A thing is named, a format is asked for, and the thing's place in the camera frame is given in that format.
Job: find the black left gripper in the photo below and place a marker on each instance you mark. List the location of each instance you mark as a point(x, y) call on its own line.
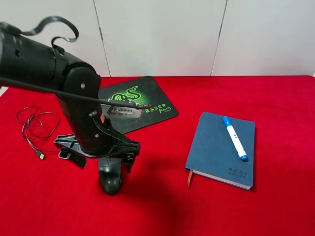
point(94, 142)

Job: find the black computer mouse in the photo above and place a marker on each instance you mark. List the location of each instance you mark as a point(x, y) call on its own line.
point(110, 174)

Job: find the blue white marker pen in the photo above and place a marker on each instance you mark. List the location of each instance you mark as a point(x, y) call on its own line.
point(234, 137)

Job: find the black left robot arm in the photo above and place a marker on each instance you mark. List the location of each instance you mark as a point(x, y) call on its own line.
point(27, 64)

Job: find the blue hardcover notebook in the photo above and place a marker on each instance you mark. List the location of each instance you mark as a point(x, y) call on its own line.
point(213, 155)

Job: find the red velvet tablecloth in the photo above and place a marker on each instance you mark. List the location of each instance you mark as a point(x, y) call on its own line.
point(52, 197)

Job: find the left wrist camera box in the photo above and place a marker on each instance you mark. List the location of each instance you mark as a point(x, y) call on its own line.
point(126, 112)

